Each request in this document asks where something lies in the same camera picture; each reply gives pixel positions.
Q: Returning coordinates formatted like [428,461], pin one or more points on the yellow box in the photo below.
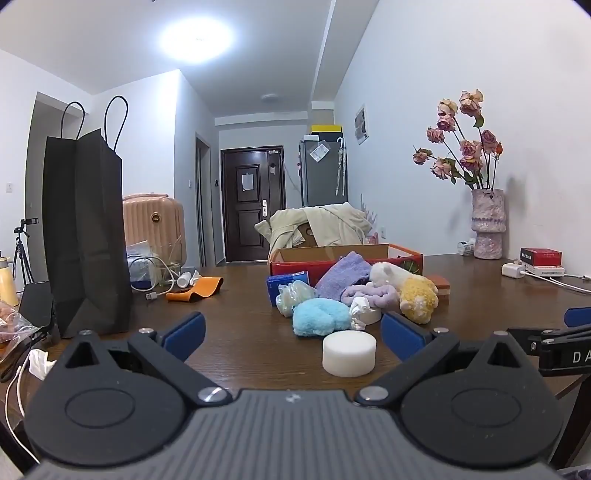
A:
[327,129]

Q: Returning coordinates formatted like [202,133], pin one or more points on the black tripod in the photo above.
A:
[21,244]

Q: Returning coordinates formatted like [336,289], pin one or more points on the yellow plush toy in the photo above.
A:
[418,297]

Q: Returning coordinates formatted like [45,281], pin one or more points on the clear snack bag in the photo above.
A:
[14,323]

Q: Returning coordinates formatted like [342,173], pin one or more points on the white folded umbrella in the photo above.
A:
[340,166]

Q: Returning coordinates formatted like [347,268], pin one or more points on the purple towel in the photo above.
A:
[344,277]

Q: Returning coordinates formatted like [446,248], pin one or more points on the white plastic-wrapped item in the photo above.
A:
[357,314]

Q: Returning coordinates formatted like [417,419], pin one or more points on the lavender fluffy cloth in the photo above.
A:
[378,295]

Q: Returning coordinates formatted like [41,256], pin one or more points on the dark brown entrance door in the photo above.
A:
[251,221]

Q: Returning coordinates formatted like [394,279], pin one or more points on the small white bottle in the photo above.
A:
[184,278]

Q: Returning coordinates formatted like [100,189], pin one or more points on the white foam cylinder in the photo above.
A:
[348,353]

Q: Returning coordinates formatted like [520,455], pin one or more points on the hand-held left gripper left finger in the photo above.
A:
[187,330]

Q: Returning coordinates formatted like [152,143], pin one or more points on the white power strip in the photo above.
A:
[549,271]

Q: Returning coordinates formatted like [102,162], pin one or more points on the grey refrigerator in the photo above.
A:
[323,182]

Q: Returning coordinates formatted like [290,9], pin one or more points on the black paper bag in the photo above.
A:
[83,230]

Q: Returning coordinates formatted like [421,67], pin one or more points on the blue fluffy sponge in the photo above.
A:
[318,318]

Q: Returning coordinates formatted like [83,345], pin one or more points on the clear plastic bag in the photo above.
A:
[319,152]

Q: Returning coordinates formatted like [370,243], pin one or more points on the wall picture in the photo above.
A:
[360,124]

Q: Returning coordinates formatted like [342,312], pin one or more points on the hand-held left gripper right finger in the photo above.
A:
[401,334]

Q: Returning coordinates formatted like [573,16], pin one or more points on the pink suitcase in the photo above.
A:
[152,221]

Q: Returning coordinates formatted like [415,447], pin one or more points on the clear glass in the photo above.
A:
[173,258]

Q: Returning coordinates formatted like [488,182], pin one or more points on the small white box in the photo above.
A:
[466,248]

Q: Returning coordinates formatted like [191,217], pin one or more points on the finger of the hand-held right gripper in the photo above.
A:
[521,334]
[579,317]

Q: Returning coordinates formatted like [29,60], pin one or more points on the crumpled white tissue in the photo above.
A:
[41,364]

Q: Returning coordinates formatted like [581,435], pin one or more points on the red cardboard box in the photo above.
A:
[295,254]

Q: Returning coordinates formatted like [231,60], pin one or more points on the purple wall decal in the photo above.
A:
[368,214]

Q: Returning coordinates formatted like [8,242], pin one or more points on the grey interior door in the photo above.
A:
[202,203]

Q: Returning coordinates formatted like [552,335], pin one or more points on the beige coat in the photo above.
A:
[332,226]

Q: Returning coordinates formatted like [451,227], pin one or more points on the paper note on door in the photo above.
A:
[247,181]

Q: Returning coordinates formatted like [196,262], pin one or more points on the white round soft pad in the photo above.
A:
[373,317]

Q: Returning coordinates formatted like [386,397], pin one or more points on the yellow bottle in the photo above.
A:
[8,286]

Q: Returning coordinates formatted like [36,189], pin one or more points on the white plush toy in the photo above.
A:
[388,273]

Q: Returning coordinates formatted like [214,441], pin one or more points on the wooden chair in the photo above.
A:
[305,235]

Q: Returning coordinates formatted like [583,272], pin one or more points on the black pouch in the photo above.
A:
[37,302]

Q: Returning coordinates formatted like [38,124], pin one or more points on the pale green mesh bath ball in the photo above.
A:
[295,297]

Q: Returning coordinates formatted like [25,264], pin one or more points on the blue box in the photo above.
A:
[277,282]

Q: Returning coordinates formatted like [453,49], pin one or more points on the dried rose bouquet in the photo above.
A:
[468,150]

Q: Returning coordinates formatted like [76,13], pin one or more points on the bright ceiling light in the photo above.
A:
[196,39]

